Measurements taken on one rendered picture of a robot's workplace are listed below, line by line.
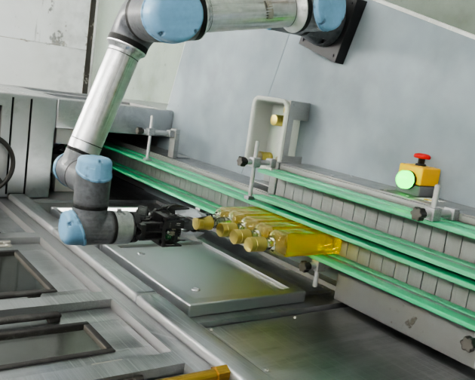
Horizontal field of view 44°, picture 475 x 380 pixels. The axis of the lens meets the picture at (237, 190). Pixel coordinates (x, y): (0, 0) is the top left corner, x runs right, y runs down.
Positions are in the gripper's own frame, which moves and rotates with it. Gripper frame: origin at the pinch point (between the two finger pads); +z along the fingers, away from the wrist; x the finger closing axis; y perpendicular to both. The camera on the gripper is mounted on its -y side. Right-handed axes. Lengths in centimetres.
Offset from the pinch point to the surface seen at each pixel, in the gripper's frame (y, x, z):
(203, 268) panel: -2.9, -13.0, 5.4
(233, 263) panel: -4.6, -12.9, 16.2
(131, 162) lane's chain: -102, -1, 30
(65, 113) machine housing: -95, 17, -2
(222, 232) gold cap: 6.7, -0.6, 2.7
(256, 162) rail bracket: -9.5, 14.9, 22.9
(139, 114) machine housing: -95, 20, 28
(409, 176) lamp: 34, 20, 34
